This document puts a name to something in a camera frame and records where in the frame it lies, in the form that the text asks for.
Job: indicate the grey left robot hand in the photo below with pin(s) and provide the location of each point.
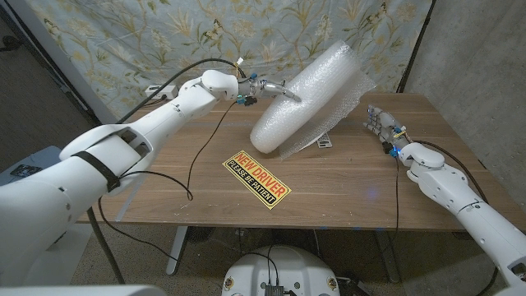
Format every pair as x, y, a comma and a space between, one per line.
267, 88

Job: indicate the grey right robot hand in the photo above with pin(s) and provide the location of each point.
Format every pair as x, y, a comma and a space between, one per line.
386, 127

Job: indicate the bubble wrap roll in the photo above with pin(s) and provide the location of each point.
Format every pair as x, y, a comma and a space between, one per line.
304, 103

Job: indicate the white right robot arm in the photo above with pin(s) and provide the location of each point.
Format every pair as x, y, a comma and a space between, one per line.
448, 189

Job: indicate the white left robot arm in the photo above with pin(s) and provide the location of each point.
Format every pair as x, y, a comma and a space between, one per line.
123, 144

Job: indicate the yellow new driver bumper sticker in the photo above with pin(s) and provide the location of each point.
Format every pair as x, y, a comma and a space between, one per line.
257, 179

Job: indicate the small white printed card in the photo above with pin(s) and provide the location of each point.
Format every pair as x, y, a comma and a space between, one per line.
324, 140

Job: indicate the black backdrop stand pole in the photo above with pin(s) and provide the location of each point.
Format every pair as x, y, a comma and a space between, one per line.
413, 45

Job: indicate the white power strip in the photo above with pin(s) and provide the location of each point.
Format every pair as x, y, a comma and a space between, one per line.
158, 91

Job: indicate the floral printed backdrop cloth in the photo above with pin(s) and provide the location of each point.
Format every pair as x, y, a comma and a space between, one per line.
164, 33

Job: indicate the grey table leg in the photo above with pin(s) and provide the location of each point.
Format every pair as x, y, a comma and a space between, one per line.
388, 259

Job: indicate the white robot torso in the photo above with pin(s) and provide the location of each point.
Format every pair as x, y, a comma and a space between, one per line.
279, 267

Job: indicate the white table leg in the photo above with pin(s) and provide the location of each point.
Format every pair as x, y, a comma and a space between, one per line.
176, 251

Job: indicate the black box on torso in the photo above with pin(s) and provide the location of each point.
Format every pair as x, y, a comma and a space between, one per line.
274, 290

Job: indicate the black round object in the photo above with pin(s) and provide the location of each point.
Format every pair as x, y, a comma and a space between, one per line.
8, 43

